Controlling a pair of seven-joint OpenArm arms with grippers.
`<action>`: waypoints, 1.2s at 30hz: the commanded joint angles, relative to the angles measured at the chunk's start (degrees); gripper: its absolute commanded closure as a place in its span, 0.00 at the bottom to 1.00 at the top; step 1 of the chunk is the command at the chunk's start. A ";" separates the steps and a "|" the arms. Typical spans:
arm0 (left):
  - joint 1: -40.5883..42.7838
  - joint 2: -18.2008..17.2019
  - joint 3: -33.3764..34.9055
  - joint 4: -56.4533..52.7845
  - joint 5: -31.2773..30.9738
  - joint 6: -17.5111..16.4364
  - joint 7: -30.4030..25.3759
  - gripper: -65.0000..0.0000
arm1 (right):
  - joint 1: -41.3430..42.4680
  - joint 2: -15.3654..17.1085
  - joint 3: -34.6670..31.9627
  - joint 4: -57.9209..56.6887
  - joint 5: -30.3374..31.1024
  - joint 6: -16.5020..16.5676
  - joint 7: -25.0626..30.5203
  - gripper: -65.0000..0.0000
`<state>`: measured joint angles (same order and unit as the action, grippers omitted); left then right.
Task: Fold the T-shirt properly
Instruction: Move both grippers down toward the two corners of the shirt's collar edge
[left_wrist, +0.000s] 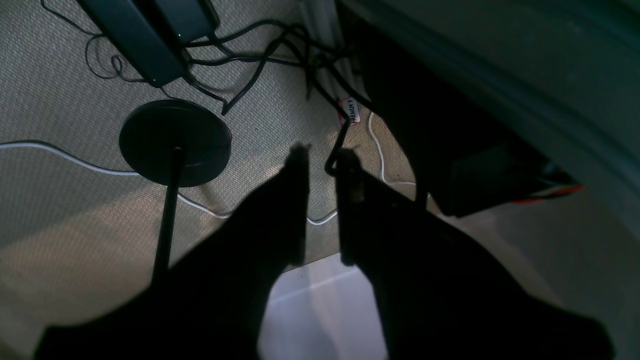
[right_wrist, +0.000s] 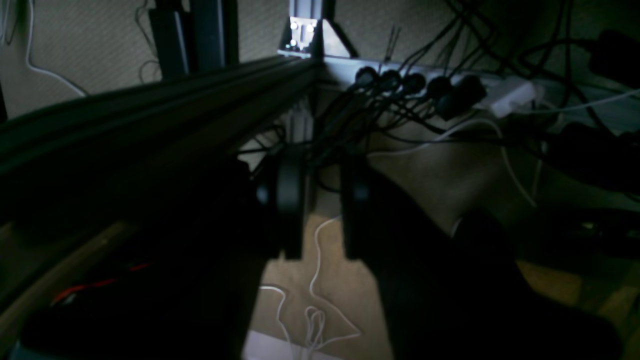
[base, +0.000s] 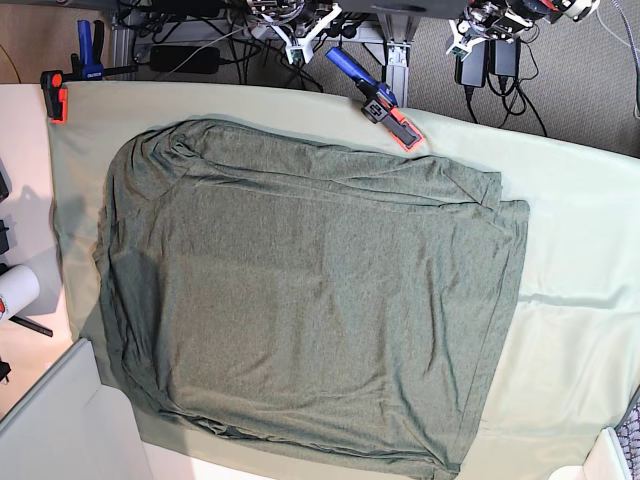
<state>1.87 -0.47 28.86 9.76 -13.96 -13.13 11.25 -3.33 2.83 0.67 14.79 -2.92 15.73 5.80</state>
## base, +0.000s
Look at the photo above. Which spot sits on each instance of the green T-shirt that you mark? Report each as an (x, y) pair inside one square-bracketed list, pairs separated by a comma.
[(307, 299)]

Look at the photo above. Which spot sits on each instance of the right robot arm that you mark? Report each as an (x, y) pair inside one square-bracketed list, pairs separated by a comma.
[(297, 23)]

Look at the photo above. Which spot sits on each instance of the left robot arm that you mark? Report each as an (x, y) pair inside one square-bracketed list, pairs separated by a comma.
[(482, 21)]

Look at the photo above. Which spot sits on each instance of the light green table cloth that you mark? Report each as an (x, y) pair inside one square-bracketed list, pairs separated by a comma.
[(570, 365)]

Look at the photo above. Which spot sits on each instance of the blue orange bar clamp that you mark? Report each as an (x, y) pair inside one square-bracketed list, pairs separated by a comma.
[(380, 106)]

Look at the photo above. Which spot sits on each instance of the black flat power brick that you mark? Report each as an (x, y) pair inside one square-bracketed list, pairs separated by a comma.
[(184, 59)]

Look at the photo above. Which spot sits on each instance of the left black power adapter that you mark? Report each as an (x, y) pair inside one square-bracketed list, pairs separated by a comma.
[(472, 71)]

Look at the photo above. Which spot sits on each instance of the black power adapter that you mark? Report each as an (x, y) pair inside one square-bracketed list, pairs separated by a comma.
[(472, 71), (504, 58)]

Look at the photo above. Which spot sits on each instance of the right black power adapter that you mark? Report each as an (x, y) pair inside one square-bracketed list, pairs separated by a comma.
[(504, 58)]

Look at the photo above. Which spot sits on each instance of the blue spring clamp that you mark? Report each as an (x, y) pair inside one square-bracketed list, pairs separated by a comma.
[(87, 64)]

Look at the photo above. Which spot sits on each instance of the orange black corner clamp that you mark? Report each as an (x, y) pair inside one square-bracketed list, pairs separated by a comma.
[(55, 95)]

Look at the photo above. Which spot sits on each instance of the white cylindrical cup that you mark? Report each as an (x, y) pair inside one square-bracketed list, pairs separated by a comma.
[(19, 287)]

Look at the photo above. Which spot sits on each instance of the black stick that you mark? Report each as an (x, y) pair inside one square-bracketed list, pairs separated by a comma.
[(31, 325)]

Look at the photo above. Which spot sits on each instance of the white bin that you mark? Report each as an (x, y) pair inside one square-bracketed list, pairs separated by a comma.
[(70, 425)]

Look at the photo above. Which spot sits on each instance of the aluminium frame post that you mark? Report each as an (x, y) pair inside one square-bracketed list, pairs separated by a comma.
[(398, 32)]

